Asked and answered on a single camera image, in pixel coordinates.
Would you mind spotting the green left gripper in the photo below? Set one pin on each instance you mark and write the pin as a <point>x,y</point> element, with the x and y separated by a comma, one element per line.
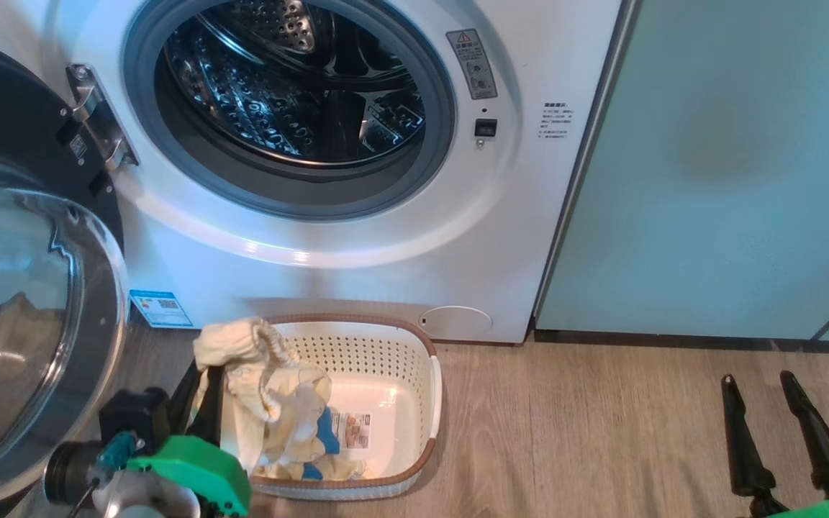
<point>198,467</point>

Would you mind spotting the cream clothes bundle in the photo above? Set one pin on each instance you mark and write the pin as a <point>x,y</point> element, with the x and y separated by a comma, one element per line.
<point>256,388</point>

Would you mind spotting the blue cloth piece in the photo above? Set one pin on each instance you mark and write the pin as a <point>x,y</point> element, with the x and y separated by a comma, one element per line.
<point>327,432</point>

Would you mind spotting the dark washing machine door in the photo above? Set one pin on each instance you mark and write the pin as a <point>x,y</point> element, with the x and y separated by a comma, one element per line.
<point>19,302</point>

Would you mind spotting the basket product label sticker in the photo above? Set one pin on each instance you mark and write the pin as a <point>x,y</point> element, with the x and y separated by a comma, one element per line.
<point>352,430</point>

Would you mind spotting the white perforated laundry basket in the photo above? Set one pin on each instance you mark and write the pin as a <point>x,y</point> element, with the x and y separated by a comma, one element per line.
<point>393,374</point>

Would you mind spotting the white front-load washing machine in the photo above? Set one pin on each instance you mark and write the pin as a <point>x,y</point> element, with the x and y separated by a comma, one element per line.
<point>386,259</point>

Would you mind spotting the metal door hinge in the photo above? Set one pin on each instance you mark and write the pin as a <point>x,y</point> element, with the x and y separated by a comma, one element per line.
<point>98,115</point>

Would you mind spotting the blue energy label sticker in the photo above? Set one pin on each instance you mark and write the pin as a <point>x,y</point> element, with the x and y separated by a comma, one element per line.
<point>160,309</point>

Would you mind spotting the round white filter cover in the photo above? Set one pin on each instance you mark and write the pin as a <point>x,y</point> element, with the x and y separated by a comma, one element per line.
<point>458,324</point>

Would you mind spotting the grey warning sticker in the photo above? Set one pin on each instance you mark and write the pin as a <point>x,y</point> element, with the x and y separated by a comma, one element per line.
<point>472,65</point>

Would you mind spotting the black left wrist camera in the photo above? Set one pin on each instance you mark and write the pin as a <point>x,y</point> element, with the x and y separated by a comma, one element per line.
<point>134,417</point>

